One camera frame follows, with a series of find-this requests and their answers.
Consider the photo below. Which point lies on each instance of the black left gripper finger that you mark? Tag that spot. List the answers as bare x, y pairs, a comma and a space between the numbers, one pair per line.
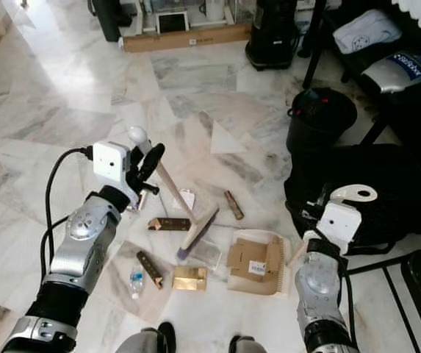
134, 158
153, 158

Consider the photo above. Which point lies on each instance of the wooden hand brush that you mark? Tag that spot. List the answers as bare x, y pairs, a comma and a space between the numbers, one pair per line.
195, 234

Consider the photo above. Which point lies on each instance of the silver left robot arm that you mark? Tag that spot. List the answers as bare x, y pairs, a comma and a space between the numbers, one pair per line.
85, 243

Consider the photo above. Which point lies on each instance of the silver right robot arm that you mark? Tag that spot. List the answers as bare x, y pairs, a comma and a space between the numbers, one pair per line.
320, 290

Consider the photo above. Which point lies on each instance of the small white wrapper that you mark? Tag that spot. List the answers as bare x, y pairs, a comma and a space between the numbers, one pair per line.
186, 199

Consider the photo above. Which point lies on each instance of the brown snack bar wrapper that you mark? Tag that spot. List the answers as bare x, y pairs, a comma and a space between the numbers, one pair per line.
150, 269
169, 224
234, 205

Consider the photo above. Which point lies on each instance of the flat cardboard with white label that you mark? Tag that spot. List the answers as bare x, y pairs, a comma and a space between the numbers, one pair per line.
254, 257

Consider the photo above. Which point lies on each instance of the black round bin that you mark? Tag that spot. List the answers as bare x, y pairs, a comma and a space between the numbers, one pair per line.
320, 118

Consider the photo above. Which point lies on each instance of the clear plastic packaging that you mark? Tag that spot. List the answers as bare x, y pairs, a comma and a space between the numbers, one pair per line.
210, 254

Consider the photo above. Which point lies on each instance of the small clear plastic bottle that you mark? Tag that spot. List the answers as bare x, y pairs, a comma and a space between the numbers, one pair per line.
137, 284

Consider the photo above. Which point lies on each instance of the gold foil box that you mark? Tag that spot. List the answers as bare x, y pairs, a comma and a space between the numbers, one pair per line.
189, 278

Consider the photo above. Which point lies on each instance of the long brown cardboard box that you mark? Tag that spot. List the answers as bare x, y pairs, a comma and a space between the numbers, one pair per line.
184, 37

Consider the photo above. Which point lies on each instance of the white framed tablet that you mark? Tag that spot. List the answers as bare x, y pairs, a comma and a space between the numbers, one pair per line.
173, 22

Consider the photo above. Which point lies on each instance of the black upright case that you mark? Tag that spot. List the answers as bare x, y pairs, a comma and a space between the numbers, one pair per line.
109, 18

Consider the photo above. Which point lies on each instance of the robot right leg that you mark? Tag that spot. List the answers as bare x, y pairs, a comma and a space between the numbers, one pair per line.
247, 344

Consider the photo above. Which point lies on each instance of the robot leg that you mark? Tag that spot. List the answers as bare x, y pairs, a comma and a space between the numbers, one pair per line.
247, 344
148, 340

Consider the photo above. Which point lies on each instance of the robot left leg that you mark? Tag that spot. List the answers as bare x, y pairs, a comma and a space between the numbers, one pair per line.
148, 340

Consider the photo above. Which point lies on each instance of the silver bag with blue label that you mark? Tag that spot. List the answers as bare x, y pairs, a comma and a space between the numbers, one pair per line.
397, 70

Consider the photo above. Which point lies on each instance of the black upright appliance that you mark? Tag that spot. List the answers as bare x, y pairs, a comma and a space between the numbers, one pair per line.
271, 33

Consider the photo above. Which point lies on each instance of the white cloth bag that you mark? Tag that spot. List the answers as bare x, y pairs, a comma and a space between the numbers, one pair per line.
368, 32

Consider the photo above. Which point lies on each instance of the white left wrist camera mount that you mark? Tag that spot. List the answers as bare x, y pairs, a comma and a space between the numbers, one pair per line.
110, 163

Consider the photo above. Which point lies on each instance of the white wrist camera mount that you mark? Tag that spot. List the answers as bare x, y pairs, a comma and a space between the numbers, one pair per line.
341, 217
110, 163

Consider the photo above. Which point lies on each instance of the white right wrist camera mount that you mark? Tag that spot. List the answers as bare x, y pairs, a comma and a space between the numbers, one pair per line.
341, 217

